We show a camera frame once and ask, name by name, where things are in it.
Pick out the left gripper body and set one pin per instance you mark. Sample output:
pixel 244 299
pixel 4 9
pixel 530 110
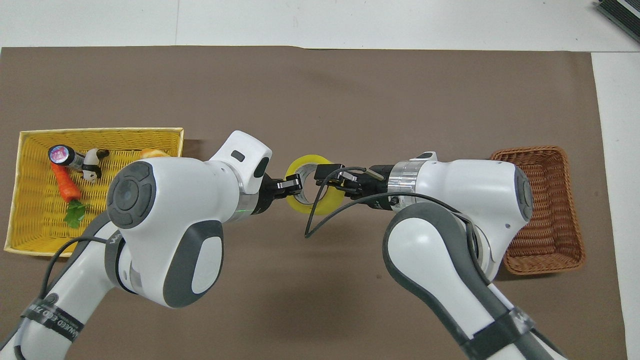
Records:
pixel 264 195

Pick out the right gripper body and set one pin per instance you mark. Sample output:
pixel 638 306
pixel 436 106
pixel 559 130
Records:
pixel 380 186

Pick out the orange toy carrot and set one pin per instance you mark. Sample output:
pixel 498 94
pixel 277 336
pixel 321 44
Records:
pixel 67 186

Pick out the orange toy bread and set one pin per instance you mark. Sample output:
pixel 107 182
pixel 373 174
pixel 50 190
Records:
pixel 152 153

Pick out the brown wicker basket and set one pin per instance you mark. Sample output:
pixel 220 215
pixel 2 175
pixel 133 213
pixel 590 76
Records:
pixel 550 215

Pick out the black stand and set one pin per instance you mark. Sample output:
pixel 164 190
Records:
pixel 622 15

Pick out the black and white panda toy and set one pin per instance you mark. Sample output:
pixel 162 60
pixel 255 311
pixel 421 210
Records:
pixel 91 160

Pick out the yellow tape roll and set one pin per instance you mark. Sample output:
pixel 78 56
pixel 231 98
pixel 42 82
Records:
pixel 310 162

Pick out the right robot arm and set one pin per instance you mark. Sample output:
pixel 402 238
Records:
pixel 450 240

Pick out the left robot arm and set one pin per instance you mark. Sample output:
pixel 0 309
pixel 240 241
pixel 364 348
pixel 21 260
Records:
pixel 165 210

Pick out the yellow wicker basket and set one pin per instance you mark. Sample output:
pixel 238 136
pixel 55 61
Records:
pixel 35 210

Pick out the small can with pink cap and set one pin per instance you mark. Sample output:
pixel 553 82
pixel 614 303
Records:
pixel 62 155

